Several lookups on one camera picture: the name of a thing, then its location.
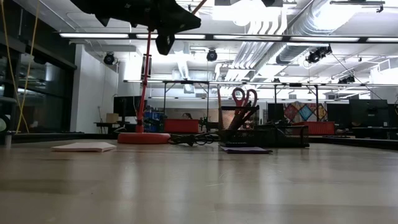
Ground black computer monitor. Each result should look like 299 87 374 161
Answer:
348 98 389 128
113 95 147 118

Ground red desk lamp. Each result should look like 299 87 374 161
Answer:
117 27 171 144

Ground black ballpoint pen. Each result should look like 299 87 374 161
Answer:
236 107 259 131

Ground red plastic bin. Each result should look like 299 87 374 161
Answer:
164 118 200 134
290 121 336 136

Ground purple sticky note pad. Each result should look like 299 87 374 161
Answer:
220 146 274 155

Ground black mesh desk organizer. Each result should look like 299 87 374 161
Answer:
217 105 311 149

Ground blue storage crates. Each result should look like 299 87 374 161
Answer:
143 111 165 133

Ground silver ceiling duct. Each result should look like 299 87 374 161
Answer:
275 0 355 65

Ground black overhead light bar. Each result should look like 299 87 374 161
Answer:
58 32 398 44

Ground black lamp power cable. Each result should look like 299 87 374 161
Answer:
169 132 222 147

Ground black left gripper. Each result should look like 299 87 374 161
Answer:
130 0 202 56

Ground colourful patchwork quilt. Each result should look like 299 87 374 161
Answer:
283 101 328 123

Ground yellow cable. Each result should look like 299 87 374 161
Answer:
0 0 41 134

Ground black ceiling camera rig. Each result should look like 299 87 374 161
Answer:
305 45 333 65

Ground pink sticky note pad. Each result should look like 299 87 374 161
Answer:
51 142 118 153

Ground orange wooden pencil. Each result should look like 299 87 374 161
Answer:
192 0 208 16

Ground red-handled scissors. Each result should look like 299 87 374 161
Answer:
228 86 259 131

